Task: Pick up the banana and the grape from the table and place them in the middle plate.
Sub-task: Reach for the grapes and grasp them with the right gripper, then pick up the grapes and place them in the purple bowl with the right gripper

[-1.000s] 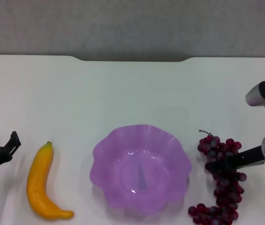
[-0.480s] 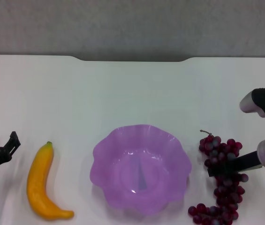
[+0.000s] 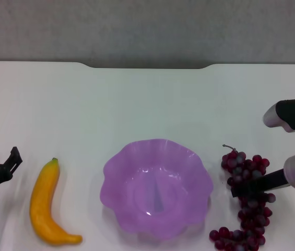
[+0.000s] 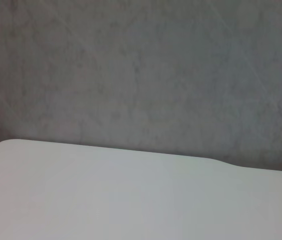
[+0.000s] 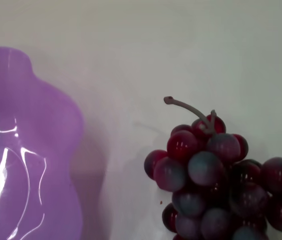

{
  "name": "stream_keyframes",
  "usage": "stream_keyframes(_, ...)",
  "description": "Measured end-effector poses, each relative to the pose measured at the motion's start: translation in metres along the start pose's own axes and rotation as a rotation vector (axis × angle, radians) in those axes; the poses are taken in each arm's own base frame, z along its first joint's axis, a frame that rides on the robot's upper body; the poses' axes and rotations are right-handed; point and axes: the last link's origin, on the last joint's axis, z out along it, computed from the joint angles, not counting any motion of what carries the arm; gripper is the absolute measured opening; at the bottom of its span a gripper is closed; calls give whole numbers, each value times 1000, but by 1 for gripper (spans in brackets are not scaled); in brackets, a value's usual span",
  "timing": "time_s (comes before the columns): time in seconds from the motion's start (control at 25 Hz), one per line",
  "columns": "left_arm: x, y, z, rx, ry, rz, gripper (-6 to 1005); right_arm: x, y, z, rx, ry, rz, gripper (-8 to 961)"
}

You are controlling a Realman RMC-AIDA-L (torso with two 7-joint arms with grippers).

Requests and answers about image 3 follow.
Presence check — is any dark red grape bunch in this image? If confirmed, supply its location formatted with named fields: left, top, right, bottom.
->
left=209, top=143, right=277, bottom=251

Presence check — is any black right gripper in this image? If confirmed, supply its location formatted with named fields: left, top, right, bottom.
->
left=230, top=168, right=291, bottom=199

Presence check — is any yellow plastic banana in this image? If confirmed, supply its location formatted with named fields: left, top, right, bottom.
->
left=29, top=157, right=83, bottom=246

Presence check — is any purple wavy plastic bowl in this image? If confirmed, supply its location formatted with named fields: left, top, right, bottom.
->
left=99, top=138, right=214, bottom=241

